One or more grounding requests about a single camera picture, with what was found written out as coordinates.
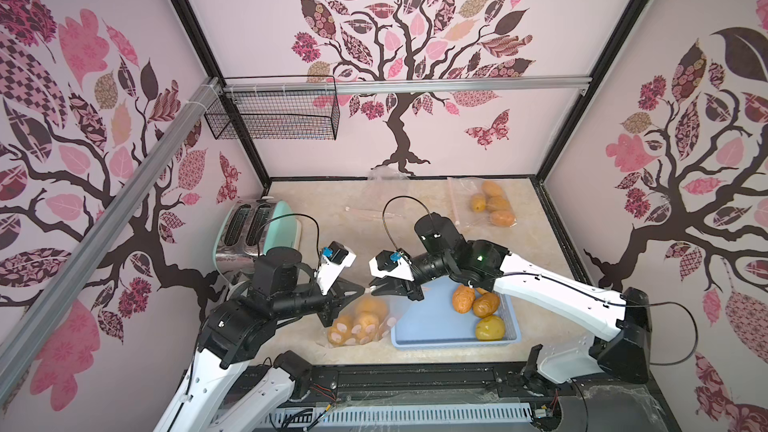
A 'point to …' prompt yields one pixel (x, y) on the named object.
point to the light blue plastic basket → (434, 322)
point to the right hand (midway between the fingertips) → (371, 282)
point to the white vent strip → (397, 418)
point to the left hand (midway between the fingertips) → (358, 297)
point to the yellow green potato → (490, 329)
